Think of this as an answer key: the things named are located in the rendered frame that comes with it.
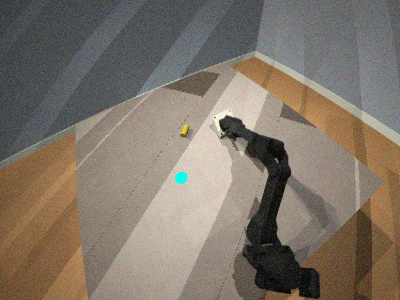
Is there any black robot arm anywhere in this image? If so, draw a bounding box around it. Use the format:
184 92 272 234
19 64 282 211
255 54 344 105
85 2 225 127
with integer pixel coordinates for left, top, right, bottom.
219 115 303 290

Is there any olive yellow cylinder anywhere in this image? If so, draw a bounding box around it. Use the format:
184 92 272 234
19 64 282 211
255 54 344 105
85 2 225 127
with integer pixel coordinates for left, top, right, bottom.
180 125 189 137

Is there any cyan circle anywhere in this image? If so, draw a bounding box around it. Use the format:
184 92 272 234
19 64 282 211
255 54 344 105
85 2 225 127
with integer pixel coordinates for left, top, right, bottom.
175 172 187 184

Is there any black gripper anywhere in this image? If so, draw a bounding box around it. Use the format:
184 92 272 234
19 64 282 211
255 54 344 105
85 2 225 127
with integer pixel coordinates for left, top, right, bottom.
254 267 320 299

